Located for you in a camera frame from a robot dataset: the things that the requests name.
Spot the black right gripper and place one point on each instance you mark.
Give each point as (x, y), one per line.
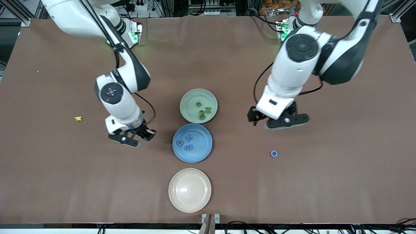
(141, 129)

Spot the plain white power strip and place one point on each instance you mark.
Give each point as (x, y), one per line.
(214, 13)

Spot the aluminium frame rail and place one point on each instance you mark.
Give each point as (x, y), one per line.
(403, 11)
(16, 13)

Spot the blue plate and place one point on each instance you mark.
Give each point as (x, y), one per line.
(198, 154)

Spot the green foam letter N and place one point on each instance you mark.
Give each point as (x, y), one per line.
(208, 110)

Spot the blue foam letter C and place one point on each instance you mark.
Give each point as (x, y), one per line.
(178, 142)

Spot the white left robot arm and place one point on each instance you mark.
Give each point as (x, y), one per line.
(292, 74)

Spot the orange plastic bag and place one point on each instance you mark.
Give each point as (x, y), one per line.
(276, 8)

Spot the blue foam letter E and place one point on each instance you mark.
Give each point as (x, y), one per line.
(188, 147)

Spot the pale green plate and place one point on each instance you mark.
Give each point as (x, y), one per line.
(190, 110)

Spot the grey metal mounting bracket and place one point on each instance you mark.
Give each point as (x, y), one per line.
(208, 224)

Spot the blue foam letter X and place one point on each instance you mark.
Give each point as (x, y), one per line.
(189, 137)

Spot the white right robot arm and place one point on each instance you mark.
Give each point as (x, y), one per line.
(71, 19)

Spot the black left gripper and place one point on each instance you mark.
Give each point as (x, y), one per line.
(290, 110)

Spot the blue foam letter O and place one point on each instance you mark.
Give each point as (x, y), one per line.
(271, 153)

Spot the beige plate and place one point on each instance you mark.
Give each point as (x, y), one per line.
(189, 190)

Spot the white power strip black plugs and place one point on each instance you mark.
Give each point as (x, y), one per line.
(138, 7)

